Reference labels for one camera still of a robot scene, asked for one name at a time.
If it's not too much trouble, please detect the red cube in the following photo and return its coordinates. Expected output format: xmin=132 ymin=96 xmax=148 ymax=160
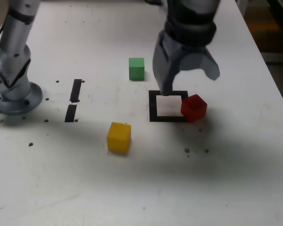
xmin=180 ymin=94 xmax=208 ymax=123

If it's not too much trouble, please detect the black tape square outline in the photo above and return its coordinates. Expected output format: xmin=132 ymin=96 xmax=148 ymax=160
xmin=148 ymin=90 xmax=189 ymax=123

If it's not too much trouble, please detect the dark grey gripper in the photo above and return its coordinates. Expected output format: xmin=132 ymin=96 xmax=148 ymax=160
xmin=152 ymin=32 xmax=221 ymax=97

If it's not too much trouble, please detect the black tape strip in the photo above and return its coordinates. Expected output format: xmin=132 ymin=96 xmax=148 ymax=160
xmin=64 ymin=79 xmax=83 ymax=123

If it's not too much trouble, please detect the green cube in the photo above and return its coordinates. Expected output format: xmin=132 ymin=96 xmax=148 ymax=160
xmin=128 ymin=57 xmax=145 ymax=81

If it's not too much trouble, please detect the yellow cube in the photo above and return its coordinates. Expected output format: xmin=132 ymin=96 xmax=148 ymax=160
xmin=107 ymin=121 xmax=132 ymax=153

